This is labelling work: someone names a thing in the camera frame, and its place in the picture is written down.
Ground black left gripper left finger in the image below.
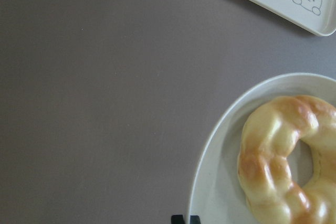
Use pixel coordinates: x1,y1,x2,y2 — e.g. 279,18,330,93
171,215,183,224

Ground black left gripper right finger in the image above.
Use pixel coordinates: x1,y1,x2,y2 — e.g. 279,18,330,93
189,215,200,224

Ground white plate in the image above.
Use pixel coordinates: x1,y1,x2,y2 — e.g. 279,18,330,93
186,73,335,223

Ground twisted glazed donut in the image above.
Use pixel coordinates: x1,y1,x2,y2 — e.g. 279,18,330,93
238,95,335,223

